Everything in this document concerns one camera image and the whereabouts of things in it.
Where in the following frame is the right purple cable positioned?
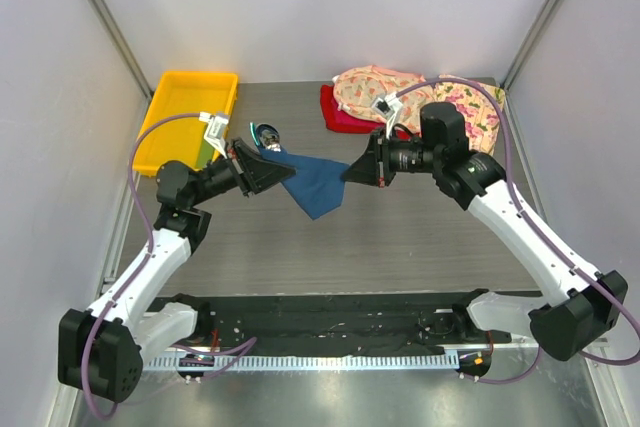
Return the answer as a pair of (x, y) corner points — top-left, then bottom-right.
(392, 75), (640, 386)

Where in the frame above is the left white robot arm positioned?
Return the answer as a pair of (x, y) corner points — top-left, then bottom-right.
(58, 139), (296, 404)

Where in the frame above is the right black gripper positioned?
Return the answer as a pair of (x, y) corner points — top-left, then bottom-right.
(343, 125), (442, 188)

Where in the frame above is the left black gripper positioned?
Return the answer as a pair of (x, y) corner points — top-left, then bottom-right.
(189, 137), (294, 207)

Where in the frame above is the left aluminium corner post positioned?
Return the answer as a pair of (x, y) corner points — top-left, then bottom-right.
(87, 0), (154, 101)

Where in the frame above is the aluminium corner post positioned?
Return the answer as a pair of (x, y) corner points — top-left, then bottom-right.
(87, 0), (154, 101)
(501, 0), (564, 91)

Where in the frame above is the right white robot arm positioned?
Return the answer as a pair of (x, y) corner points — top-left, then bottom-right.
(342, 102), (628, 361)

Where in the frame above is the floral yellow placemat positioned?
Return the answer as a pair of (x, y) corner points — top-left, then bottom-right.
(433, 76), (500, 154)

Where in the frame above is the floral round mesh cover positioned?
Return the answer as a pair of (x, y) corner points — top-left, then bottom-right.
(332, 65), (435, 132)

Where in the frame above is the blue paper napkin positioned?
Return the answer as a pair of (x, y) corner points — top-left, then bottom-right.
(261, 149), (349, 220)

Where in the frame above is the green gold-tipped utensil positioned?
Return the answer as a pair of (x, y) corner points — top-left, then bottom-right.
(194, 140), (217, 170)

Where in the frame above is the white slotted cable duct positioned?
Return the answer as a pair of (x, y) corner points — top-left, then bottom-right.
(144, 350), (459, 372)

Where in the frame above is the right aluminium corner post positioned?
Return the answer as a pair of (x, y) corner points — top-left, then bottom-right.
(501, 0), (564, 91)

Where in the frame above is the red folded cloth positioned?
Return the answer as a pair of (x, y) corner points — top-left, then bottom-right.
(320, 85), (383, 134)

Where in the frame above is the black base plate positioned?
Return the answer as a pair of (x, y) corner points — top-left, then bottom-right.
(185, 293), (512, 357)

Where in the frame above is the yellow plastic bin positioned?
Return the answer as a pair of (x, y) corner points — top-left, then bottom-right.
(133, 71), (238, 177)

